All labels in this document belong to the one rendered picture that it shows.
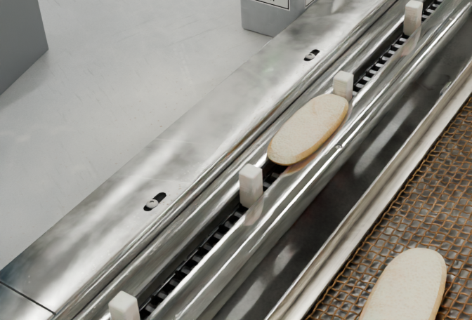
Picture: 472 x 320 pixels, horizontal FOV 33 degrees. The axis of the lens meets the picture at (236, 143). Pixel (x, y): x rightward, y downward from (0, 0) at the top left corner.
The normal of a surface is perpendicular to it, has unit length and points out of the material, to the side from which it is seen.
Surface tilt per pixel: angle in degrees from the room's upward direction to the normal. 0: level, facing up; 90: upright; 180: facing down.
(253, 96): 0
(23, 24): 90
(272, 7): 90
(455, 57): 0
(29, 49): 90
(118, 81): 0
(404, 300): 12
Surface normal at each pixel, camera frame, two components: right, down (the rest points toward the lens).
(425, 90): -0.04, -0.78
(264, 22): -0.56, 0.54
